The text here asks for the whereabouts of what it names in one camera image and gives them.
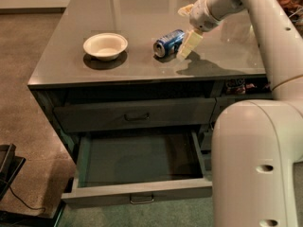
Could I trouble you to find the grey cabinet with counter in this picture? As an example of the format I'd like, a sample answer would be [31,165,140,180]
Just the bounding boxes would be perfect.
[28,0,265,165]

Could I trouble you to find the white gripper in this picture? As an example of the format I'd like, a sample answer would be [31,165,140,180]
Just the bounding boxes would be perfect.
[176,0,221,61]

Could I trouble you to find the black cable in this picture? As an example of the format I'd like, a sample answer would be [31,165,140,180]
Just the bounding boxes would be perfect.
[0,177,47,227]

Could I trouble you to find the white ceramic bowl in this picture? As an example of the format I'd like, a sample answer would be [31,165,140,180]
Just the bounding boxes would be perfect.
[83,33,128,61]

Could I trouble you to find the glass jar of snacks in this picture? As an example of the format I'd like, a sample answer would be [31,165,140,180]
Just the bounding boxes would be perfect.
[277,0,303,37]

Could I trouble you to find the black floor stand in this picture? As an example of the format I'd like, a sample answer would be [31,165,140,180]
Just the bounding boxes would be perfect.
[0,144,26,200]

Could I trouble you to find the snack bag in drawer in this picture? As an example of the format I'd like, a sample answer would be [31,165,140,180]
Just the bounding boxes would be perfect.
[225,79,245,95]

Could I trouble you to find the grey top left drawer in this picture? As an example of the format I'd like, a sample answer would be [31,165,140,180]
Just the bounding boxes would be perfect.
[54,97,216,133]

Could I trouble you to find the blue pepsi can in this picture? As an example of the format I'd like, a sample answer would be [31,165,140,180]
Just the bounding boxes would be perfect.
[153,29,185,58]

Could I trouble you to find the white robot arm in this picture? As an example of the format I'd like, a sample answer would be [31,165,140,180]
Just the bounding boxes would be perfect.
[177,0,303,227]

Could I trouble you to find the grey top right drawer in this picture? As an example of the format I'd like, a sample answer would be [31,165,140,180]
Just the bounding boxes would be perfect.
[210,93,273,122]

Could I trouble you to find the open grey middle drawer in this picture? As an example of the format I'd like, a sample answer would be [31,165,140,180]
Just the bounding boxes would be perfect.
[62,129,212,207]

